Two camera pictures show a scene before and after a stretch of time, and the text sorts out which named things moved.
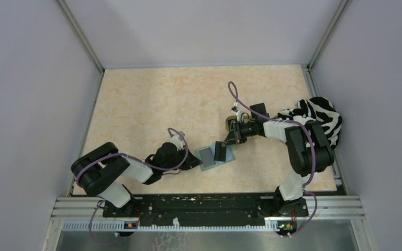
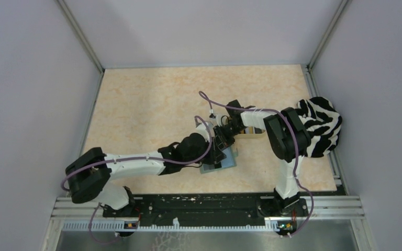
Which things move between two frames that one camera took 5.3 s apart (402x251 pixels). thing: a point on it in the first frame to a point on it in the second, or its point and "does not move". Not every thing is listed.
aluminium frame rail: (341, 209) does not move
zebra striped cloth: (318, 109) does not move
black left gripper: (190, 161) to (210, 159)
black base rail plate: (207, 209) does not move
